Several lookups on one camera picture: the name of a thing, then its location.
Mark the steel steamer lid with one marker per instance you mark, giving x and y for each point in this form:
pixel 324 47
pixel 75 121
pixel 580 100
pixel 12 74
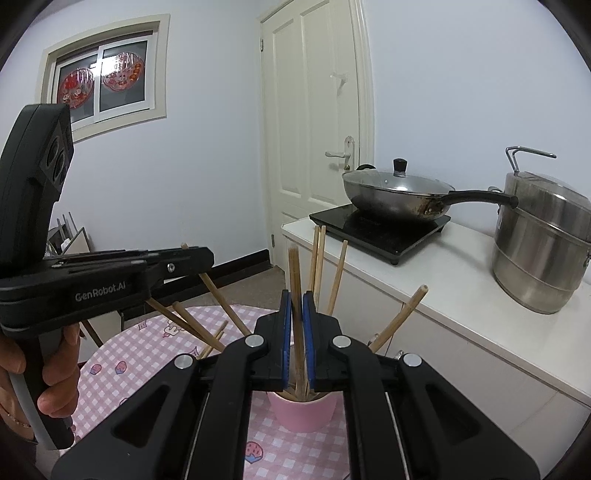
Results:
pixel 545 203

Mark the white door hook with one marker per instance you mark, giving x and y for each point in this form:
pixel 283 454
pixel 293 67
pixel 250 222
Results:
pixel 340 77

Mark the bundle of metal rods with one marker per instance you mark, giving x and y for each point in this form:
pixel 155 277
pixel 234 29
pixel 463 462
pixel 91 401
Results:
pixel 64 226

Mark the single wooden chopstick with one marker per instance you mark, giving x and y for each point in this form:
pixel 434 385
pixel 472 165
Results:
pixel 221 300
pixel 295 277

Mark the red round window decal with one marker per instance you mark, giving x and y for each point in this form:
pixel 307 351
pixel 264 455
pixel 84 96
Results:
pixel 76 87
pixel 121 71

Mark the pink cup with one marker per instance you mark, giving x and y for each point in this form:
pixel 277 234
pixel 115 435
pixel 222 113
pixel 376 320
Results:
pixel 302 415

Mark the steel steamer pot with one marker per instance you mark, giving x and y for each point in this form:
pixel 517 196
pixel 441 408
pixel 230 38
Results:
pixel 531 277

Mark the person's left hand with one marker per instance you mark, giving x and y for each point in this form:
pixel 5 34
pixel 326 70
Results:
pixel 62 374

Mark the white kitchen cabinet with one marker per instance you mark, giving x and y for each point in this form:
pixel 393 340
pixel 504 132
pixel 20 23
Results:
pixel 461 286

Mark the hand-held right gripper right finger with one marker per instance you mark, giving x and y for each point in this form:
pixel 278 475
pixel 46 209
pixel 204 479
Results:
pixel 308 332

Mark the white framed window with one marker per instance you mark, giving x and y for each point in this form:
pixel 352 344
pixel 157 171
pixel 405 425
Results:
pixel 122 101

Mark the black induction cooker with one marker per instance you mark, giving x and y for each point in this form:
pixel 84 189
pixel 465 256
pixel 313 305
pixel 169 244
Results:
pixel 369 235

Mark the cream panel door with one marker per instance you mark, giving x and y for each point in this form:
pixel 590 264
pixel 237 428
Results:
pixel 318 115

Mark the cardboard box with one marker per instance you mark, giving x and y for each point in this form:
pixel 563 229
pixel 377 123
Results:
pixel 78 242

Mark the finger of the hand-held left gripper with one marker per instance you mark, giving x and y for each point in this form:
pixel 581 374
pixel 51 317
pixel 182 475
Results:
pixel 106 255
pixel 189 263

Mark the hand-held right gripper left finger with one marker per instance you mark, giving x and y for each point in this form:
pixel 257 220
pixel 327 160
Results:
pixel 287 323

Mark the glass wok lid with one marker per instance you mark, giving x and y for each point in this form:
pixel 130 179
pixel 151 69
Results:
pixel 401 182

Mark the bunch of wooden chopsticks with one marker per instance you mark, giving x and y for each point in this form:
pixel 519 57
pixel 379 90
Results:
pixel 318 258

